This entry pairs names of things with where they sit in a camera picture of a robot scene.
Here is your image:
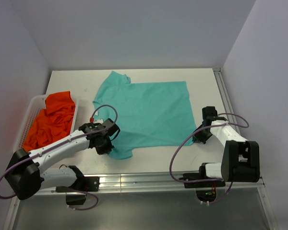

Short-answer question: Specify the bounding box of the teal t-shirt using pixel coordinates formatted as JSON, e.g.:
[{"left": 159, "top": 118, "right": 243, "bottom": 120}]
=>
[{"left": 93, "top": 71, "right": 196, "bottom": 160}]

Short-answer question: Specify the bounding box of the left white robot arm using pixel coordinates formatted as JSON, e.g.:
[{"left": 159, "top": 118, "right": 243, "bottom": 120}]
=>
[{"left": 5, "top": 128, "right": 119, "bottom": 200}]

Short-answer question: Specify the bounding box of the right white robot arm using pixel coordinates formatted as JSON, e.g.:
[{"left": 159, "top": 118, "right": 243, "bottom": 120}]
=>
[{"left": 192, "top": 118, "right": 260, "bottom": 187}]

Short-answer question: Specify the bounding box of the orange t-shirt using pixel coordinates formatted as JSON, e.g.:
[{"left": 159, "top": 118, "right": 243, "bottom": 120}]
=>
[{"left": 23, "top": 91, "right": 75, "bottom": 152}]

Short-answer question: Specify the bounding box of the white plastic basket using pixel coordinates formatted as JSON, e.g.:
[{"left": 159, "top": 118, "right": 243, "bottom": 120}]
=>
[{"left": 13, "top": 95, "right": 78, "bottom": 152}]

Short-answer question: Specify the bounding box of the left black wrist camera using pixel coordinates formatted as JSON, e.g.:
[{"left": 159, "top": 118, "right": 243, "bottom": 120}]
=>
[{"left": 79, "top": 118, "right": 120, "bottom": 136}]

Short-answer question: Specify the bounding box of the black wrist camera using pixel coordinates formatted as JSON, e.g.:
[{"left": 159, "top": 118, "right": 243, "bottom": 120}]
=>
[
  {"left": 79, "top": 118, "right": 120, "bottom": 136},
  {"left": 202, "top": 106, "right": 227, "bottom": 127}
]

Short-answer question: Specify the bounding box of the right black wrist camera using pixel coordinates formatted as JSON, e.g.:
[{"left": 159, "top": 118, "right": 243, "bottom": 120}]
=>
[{"left": 202, "top": 106, "right": 227, "bottom": 127}]

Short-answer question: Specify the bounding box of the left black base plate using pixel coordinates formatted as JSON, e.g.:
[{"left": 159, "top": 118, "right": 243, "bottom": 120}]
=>
[{"left": 55, "top": 176, "right": 100, "bottom": 193}]

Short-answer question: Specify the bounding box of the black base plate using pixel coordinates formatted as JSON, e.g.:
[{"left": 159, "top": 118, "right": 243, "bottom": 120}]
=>
[
  {"left": 179, "top": 172, "right": 226, "bottom": 188},
  {"left": 55, "top": 176, "right": 100, "bottom": 193}
]

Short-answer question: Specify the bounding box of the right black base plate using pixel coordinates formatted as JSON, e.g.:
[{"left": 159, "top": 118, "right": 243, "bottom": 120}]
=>
[{"left": 179, "top": 172, "right": 226, "bottom": 188}]

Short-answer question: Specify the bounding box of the front aluminium rail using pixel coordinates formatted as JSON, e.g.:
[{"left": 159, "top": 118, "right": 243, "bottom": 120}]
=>
[{"left": 29, "top": 172, "right": 264, "bottom": 197}]

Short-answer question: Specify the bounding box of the aluminium rail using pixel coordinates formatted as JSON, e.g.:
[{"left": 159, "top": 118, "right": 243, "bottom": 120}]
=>
[
  {"left": 213, "top": 68, "right": 279, "bottom": 230},
  {"left": 29, "top": 172, "right": 264, "bottom": 197}
]

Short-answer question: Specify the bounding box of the right side aluminium rail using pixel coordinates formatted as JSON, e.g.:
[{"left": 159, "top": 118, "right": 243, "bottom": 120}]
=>
[{"left": 213, "top": 68, "right": 279, "bottom": 230}]

